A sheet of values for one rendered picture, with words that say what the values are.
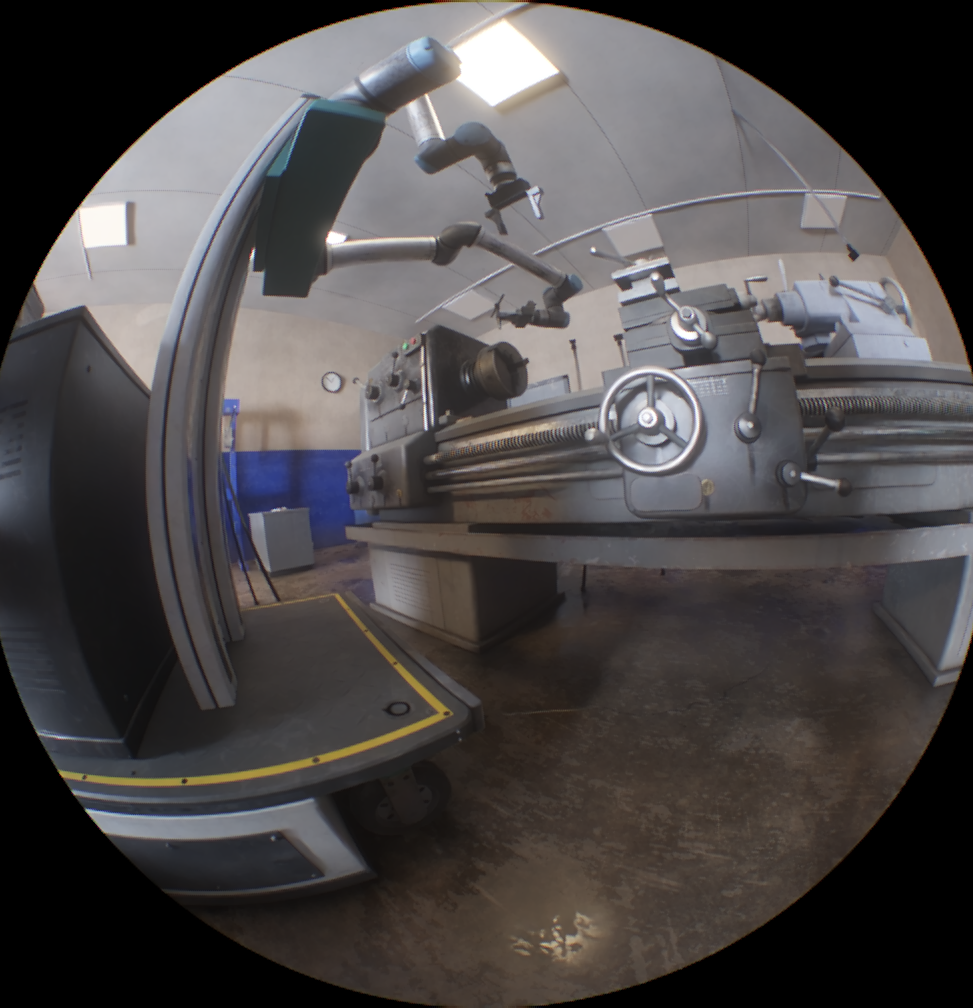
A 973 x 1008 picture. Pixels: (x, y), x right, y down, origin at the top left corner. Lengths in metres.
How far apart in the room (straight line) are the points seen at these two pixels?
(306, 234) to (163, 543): 0.75
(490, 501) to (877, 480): 1.18
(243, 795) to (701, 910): 0.60
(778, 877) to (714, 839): 0.16
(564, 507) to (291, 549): 2.46
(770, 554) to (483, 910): 0.76
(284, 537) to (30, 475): 2.62
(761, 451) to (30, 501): 1.04
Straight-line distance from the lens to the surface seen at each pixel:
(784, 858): 0.72
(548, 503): 0.94
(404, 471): 1.15
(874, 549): 0.77
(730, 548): 0.66
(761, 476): 0.66
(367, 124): 0.74
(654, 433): 0.60
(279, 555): 2.91
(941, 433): 1.01
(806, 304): 1.17
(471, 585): 1.11
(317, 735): 0.42
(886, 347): 1.16
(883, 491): 0.97
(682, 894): 0.64
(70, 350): 0.48
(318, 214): 0.88
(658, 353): 0.69
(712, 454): 0.65
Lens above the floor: 0.58
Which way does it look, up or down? 3 degrees down
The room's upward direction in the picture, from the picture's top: 5 degrees counter-clockwise
